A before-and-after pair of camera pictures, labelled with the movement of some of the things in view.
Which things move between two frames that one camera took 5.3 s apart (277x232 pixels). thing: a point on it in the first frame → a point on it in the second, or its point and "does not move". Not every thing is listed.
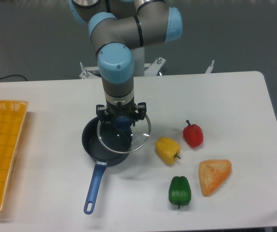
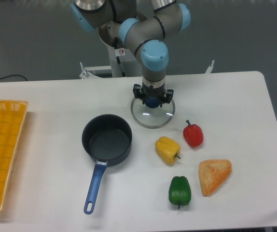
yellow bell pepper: x=168 y=150 does not move
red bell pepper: x=193 y=134 does not move
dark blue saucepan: x=106 y=144 does not move
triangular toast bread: x=212 y=173 does not move
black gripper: x=107 y=114 → x=145 y=92
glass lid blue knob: x=120 y=135 → x=150 y=114
